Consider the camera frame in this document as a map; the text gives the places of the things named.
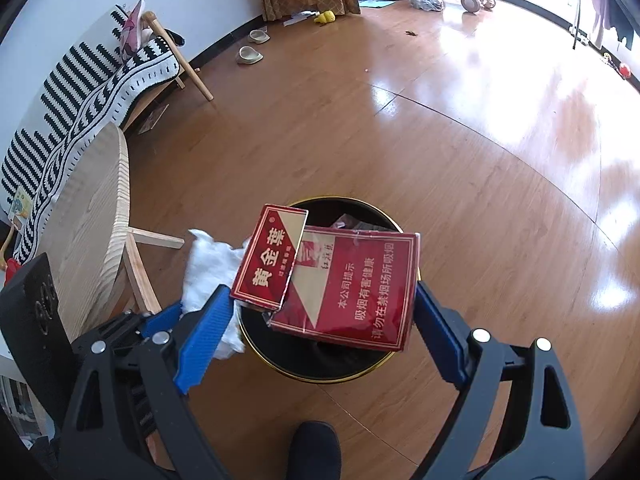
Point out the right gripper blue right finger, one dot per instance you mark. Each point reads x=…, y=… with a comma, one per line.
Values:
x=540, y=435

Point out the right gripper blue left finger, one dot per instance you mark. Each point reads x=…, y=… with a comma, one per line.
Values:
x=129, y=412

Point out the white tissue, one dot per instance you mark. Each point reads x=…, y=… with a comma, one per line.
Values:
x=209, y=265

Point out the small red cigarette pack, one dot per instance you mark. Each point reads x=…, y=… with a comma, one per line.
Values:
x=267, y=265

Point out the large red cigarette carton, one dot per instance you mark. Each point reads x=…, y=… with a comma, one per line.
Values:
x=352, y=287

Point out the black gold-rimmed trash bin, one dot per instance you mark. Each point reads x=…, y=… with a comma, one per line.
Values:
x=305, y=359

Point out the trash pile in bin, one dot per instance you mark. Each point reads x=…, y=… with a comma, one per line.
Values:
x=349, y=222

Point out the round wooden coffee table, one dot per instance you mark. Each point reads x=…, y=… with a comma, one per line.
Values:
x=93, y=251

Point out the black foam microphone tip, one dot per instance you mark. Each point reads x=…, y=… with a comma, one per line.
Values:
x=314, y=453

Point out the black white striped sofa cover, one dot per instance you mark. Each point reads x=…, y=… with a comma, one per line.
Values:
x=84, y=92

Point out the red ball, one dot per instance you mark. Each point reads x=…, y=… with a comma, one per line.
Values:
x=624, y=70

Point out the far beige slipper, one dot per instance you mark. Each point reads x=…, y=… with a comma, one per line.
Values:
x=258, y=36

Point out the white paper on floor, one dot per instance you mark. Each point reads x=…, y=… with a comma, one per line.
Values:
x=300, y=17

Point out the yellow toy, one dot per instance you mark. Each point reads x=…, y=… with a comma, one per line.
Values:
x=326, y=17

